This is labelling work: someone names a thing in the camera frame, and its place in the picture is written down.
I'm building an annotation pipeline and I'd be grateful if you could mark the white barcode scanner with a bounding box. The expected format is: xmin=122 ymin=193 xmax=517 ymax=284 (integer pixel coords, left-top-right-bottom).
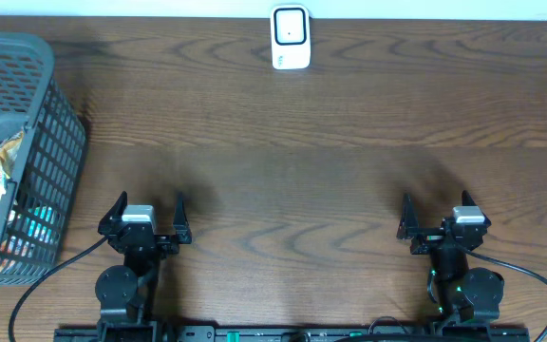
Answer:
xmin=270 ymin=4 xmax=311 ymax=70

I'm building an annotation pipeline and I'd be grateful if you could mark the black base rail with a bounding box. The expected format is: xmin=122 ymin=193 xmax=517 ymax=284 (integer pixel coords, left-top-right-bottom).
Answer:
xmin=53 ymin=323 xmax=532 ymax=342

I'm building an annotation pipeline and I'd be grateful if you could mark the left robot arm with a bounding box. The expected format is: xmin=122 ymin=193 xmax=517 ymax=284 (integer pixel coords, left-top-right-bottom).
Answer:
xmin=95 ymin=192 xmax=192 ymax=341

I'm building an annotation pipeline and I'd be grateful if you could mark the grey plastic mesh basket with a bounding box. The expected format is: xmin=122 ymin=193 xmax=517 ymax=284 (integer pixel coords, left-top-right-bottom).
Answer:
xmin=0 ymin=32 xmax=87 ymax=286

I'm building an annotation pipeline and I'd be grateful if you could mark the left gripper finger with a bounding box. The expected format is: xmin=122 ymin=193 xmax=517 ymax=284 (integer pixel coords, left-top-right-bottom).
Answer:
xmin=99 ymin=191 xmax=127 ymax=228
xmin=173 ymin=193 xmax=192 ymax=244

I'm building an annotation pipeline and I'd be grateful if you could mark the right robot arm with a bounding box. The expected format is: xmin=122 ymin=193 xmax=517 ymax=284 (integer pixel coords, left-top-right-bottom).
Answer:
xmin=396 ymin=191 xmax=504 ymax=335

